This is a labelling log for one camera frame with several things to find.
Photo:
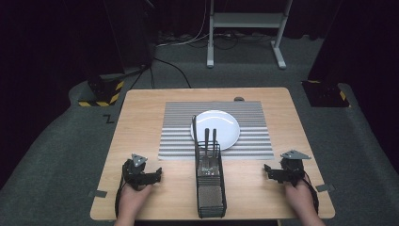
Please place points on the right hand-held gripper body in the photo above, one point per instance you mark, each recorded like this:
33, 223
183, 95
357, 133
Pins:
292, 169

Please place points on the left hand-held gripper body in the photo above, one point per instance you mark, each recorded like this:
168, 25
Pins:
134, 174

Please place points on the metal knife blade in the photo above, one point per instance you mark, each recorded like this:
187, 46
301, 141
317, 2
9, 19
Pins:
194, 132

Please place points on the person's left hand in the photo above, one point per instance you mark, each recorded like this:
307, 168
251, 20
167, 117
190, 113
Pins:
133, 201

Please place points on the person's right hand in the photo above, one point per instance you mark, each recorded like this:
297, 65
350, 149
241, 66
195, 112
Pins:
298, 197

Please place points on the grey tape piece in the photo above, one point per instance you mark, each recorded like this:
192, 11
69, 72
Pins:
98, 193
325, 188

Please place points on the striped grey placemat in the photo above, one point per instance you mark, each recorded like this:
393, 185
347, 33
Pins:
175, 138

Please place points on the white plate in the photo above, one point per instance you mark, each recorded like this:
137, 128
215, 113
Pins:
222, 125

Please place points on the small dark round object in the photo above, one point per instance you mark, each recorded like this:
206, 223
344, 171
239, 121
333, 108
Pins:
239, 99

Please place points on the yellow-black striped stand base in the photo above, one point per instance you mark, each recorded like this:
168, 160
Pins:
326, 94
105, 94

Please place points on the dark upright stand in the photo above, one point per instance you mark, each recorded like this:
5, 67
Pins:
131, 34

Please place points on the white metal stand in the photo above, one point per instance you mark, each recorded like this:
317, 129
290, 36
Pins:
247, 19

